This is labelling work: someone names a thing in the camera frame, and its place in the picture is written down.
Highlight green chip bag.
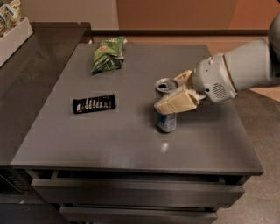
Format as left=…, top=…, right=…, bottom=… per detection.
left=91, top=37, right=127, bottom=74

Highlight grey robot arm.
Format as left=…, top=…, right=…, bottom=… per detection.
left=155, top=15, right=280, bottom=115

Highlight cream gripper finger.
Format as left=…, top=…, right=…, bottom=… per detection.
left=154, top=86, right=205, bottom=115
left=174, top=70, right=193, bottom=87

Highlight upper grey drawer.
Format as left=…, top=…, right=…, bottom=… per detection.
left=31, top=171, right=244, bottom=207

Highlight lower grey drawer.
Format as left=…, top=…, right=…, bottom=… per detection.
left=59, top=206, right=218, bottom=224

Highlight black snack bar wrapper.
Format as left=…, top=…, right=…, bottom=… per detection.
left=73, top=94, right=116, bottom=114

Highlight grey drawer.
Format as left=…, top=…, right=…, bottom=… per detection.
left=59, top=206, right=218, bottom=224
left=31, top=171, right=244, bottom=207

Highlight white box with snacks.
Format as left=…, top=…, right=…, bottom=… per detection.
left=0, top=0, right=33, bottom=67

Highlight silver blue redbull can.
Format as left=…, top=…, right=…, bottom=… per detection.
left=155, top=78, right=178, bottom=133

